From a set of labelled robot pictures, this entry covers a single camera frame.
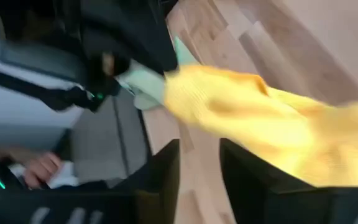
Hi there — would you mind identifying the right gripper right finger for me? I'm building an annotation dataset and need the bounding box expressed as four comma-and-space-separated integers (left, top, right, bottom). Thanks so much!
219, 138, 358, 224

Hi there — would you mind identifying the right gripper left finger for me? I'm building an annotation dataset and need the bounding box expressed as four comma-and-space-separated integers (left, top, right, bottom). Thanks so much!
0, 139, 180, 224

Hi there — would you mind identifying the pale green teal-edged towel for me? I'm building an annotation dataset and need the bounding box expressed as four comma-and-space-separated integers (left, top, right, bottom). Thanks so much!
116, 36, 200, 111

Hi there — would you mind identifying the yellow microfiber towel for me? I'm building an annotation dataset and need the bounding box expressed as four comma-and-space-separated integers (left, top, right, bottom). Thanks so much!
163, 63, 358, 188

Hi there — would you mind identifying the person's hand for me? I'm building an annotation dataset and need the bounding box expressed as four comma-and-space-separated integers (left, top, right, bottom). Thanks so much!
22, 151, 63, 189

